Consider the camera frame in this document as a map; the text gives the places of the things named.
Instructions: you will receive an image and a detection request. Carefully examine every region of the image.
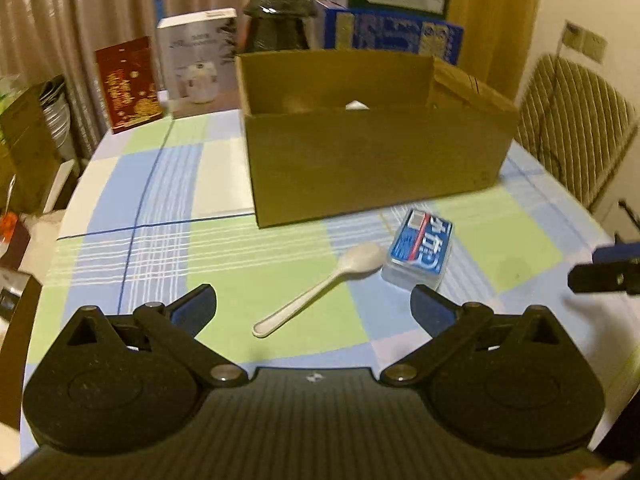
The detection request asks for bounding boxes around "dark brown carton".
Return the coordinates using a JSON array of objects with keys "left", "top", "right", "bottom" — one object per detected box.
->
[{"left": 0, "top": 85, "right": 67, "bottom": 217}]

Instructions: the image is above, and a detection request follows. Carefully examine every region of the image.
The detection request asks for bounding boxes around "checkered tablecloth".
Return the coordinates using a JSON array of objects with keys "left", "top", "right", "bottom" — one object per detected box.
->
[{"left": 30, "top": 107, "right": 617, "bottom": 377}]

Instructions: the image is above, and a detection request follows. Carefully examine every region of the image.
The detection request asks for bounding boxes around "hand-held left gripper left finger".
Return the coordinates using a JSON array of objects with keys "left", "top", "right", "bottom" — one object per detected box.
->
[{"left": 65, "top": 284, "right": 248, "bottom": 389}]

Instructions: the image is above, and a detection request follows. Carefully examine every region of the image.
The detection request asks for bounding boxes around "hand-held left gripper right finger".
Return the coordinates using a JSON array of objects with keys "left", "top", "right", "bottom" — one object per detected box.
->
[{"left": 380, "top": 284, "right": 563, "bottom": 389}]

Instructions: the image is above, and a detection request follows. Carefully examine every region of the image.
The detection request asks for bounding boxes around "white plastic spoon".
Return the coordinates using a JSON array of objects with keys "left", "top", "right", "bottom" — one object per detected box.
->
[{"left": 252, "top": 242, "right": 389, "bottom": 338}]

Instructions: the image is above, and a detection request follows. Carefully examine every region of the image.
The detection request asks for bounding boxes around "cream cloth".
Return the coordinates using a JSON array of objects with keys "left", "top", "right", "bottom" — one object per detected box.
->
[{"left": 19, "top": 209, "right": 65, "bottom": 282}]

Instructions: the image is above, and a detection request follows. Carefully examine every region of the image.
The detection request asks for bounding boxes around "blue card pack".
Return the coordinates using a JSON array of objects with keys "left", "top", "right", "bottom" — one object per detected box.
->
[{"left": 381, "top": 207, "right": 455, "bottom": 292}]

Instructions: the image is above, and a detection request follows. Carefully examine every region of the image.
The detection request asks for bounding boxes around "brown cardboard box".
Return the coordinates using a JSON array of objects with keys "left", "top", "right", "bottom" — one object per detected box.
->
[{"left": 235, "top": 50, "right": 521, "bottom": 230}]

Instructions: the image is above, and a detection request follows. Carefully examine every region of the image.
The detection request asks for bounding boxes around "stack of metal bowls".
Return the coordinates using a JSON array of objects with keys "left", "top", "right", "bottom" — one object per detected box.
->
[{"left": 37, "top": 80, "right": 77, "bottom": 150}]

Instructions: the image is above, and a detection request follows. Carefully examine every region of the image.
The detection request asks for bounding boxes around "beige curtain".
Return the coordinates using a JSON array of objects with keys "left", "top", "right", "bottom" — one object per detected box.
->
[{"left": 0, "top": 0, "right": 261, "bottom": 161}]

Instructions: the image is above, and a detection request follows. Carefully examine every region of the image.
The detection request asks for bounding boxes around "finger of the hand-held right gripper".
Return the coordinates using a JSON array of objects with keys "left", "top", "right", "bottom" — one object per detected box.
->
[
  {"left": 567, "top": 259, "right": 640, "bottom": 296},
  {"left": 592, "top": 240, "right": 640, "bottom": 264}
]

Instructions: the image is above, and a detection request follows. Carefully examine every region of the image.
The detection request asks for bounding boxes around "blue printed box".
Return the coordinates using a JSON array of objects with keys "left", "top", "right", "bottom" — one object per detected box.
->
[{"left": 322, "top": 7, "right": 465, "bottom": 66}]

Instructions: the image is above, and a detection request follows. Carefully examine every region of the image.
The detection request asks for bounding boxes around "red gold decorated box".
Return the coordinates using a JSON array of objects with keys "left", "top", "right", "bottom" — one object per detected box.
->
[{"left": 95, "top": 36, "right": 164, "bottom": 135}]

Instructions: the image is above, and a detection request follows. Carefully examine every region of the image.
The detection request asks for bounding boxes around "white appliance box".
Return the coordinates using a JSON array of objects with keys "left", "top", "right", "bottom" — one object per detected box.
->
[{"left": 156, "top": 8, "right": 240, "bottom": 120}]

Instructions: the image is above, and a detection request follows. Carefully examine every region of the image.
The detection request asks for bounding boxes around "quilted cushion chair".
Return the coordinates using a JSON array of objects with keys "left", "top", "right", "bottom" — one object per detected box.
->
[{"left": 515, "top": 54, "right": 640, "bottom": 212}]

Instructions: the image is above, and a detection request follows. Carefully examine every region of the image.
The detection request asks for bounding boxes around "beige wall socket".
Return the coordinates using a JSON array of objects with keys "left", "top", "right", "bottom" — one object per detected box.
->
[
  {"left": 562, "top": 21, "right": 586, "bottom": 54},
  {"left": 582, "top": 30, "right": 609, "bottom": 65}
]

